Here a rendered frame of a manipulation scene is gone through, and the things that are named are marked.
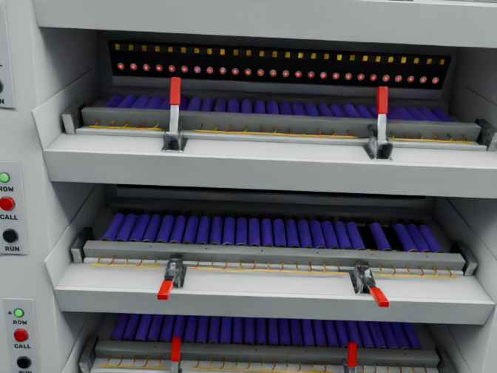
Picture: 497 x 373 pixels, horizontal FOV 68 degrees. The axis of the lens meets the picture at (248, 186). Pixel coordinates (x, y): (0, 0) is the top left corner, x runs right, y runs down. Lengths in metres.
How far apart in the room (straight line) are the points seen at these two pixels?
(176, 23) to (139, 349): 0.49
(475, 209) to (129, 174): 0.51
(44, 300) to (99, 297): 0.07
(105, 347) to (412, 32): 0.63
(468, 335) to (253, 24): 0.55
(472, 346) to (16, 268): 0.66
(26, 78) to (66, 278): 0.27
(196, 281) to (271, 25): 0.35
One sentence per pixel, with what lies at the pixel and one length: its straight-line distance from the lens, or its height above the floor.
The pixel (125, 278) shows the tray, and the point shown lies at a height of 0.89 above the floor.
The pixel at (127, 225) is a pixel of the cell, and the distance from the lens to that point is 0.62.
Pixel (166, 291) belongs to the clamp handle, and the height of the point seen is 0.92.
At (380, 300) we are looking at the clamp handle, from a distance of 0.49.
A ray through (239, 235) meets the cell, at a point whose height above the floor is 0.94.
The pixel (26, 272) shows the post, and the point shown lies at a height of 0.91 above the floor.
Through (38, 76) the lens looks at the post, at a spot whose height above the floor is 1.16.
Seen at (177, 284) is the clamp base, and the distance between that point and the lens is 0.53.
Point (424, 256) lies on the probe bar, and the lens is 0.61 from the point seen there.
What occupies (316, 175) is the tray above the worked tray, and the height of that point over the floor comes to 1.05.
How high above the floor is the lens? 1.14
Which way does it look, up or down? 13 degrees down
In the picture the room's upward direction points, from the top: 2 degrees clockwise
